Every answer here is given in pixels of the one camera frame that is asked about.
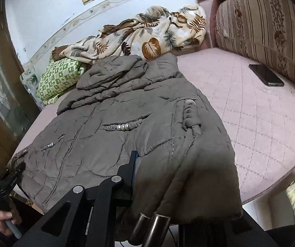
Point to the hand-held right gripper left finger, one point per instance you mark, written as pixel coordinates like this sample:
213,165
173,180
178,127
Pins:
127,175

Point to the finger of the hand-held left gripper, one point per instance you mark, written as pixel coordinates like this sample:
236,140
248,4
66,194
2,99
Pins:
12,175

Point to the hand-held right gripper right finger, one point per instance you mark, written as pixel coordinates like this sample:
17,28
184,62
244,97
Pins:
256,238

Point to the grey-brown hooded puffer jacket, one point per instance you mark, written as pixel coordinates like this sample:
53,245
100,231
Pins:
127,123

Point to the person's left hand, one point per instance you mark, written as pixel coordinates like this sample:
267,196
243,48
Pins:
1,218

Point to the wooden door with glass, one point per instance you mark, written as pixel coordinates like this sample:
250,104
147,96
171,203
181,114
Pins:
1,95

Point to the green checkered pillow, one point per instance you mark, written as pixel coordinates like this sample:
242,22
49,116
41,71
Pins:
57,79

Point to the pink quilted bed cover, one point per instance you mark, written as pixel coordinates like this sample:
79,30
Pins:
253,123

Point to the leaf print blanket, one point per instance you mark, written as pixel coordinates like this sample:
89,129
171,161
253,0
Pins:
147,36

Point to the black smartphone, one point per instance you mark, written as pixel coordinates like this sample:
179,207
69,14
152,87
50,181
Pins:
265,74

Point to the striped floral sofa cushion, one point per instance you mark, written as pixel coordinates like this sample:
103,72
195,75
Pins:
268,33

